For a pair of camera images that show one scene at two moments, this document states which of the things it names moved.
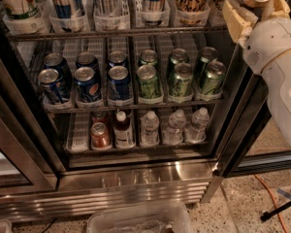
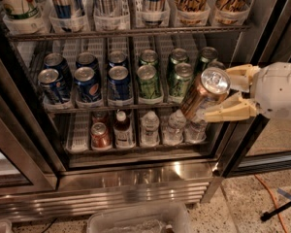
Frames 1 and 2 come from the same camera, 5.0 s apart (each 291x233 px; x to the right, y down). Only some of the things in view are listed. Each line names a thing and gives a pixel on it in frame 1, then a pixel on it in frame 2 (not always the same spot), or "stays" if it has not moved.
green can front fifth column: [182, 82] stays
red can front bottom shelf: [100, 136] stays
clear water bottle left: [149, 135] stays
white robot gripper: [271, 45] to [277, 89]
